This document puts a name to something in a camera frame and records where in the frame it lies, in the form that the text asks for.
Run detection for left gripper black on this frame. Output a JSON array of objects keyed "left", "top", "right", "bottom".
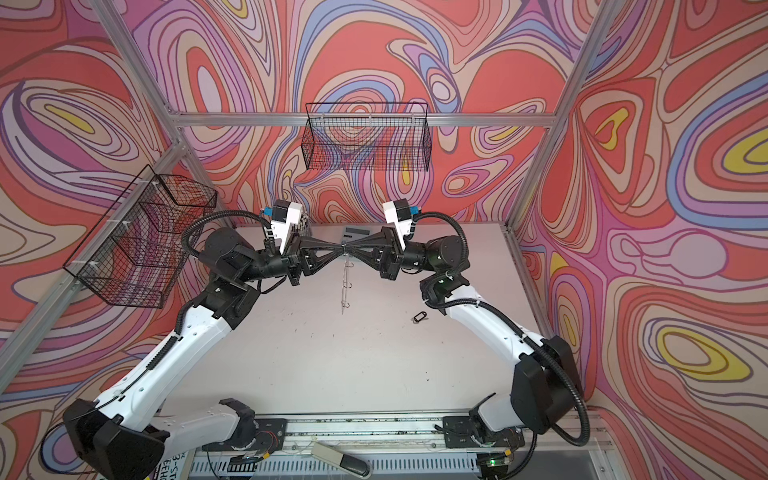
[{"left": 234, "top": 237, "right": 341, "bottom": 294}]

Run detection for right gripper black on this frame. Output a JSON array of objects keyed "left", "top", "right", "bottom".
[{"left": 347, "top": 227, "right": 439, "bottom": 282}]

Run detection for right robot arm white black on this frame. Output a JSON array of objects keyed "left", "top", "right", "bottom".
[{"left": 343, "top": 212, "right": 591, "bottom": 447}]

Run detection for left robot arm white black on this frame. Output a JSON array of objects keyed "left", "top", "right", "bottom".
[{"left": 62, "top": 203, "right": 344, "bottom": 479}]

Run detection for teal calculator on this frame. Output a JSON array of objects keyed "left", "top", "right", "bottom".
[{"left": 341, "top": 225, "right": 371, "bottom": 243}]

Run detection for grey foot pedal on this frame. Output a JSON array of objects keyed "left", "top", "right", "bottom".
[{"left": 311, "top": 443, "right": 372, "bottom": 479}]

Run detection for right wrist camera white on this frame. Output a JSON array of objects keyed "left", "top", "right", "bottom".
[{"left": 382, "top": 199, "right": 421, "bottom": 251}]

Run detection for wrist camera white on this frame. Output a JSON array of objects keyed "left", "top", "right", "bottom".
[
  {"left": 382, "top": 199, "right": 421, "bottom": 251},
  {"left": 262, "top": 200, "right": 303, "bottom": 253}
]

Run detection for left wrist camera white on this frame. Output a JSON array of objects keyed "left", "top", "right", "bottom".
[{"left": 262, "top": 200, "right": 303, "bottom": 253}]

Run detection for black wire basket back wall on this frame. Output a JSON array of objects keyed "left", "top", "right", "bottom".
[{"left": 301, "top": 101, "right": 432, "bottom": 172}]

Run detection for black wire basket wall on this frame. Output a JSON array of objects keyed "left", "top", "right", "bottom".
[
  {"left": 301, "top": 101, "right": 432, "bottom": 172},
  {"left": 63, "top": 166, "right": 217, "bottom": 309}
]

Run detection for black wire basket left wall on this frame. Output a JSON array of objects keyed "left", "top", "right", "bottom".
[{"left": 63, "top": 166, "right": 217, "bottom": 309}]

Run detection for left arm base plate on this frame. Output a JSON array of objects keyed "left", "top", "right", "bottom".
[{"left": 225, "top": 417, "right": 288, "bottom": 453}]

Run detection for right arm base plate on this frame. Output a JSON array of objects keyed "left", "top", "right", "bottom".
[{"left": 434, "top": 415, "right": 526, "bottom": 451}]

